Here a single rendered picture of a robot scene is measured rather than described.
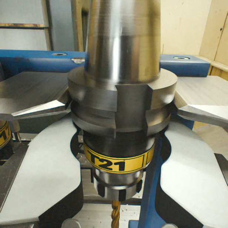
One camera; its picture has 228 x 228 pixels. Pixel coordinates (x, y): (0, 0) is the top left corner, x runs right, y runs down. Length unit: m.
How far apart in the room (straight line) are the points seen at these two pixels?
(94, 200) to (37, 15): 0.65
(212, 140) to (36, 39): 0.84
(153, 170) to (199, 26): 1.06
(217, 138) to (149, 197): 0.66
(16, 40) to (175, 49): 0.85
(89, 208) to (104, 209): 0.03
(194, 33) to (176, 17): 0.14
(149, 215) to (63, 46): 0.69
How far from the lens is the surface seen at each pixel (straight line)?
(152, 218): 0.27
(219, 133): 0.88
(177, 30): 1.16
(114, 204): 0.17
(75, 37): 0.78
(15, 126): 0.55
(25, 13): 0.79
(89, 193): 0.44
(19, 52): 0.18
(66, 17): 0.78
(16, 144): 0.52
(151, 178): 0.21
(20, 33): 0.81
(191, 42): 1.19
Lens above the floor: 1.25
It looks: 27 degrees down
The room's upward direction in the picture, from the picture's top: 2 degrees clockwise
